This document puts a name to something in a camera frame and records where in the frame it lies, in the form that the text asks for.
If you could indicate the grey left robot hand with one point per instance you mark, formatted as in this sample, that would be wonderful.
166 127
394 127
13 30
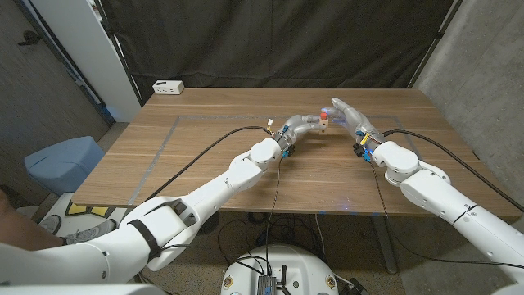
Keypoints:
296 125

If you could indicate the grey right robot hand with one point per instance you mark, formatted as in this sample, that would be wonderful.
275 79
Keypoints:
356 121

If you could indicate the wooden block with holes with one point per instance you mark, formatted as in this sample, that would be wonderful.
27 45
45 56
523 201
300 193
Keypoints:
324 126

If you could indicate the red-headed wooden screw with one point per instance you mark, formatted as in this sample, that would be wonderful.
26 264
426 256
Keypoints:
324 116

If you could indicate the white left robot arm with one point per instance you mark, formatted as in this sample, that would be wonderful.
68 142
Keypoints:
213 196

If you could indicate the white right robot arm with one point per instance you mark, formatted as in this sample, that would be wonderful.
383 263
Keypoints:
442 192

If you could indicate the black backdrop stand pole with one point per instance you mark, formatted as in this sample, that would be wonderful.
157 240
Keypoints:
437 36
123 61

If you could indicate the grey table leg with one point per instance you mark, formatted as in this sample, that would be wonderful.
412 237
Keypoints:
385 246

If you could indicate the white power strip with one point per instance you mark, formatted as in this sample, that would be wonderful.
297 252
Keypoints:
168 87

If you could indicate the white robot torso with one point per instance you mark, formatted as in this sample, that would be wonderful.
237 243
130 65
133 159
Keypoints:
294 266

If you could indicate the grey module on torso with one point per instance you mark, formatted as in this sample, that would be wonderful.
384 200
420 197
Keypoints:
267 286

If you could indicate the yellow and black floor object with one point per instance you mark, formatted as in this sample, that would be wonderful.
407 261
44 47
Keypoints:
82 210

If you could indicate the white cabinet panel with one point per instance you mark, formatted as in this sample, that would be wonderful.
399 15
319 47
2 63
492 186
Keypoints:
82 41

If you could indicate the blue padded stool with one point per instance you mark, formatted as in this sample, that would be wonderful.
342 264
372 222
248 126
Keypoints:
61 164

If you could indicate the person's bare limb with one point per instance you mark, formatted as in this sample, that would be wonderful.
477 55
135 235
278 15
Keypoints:
20 231

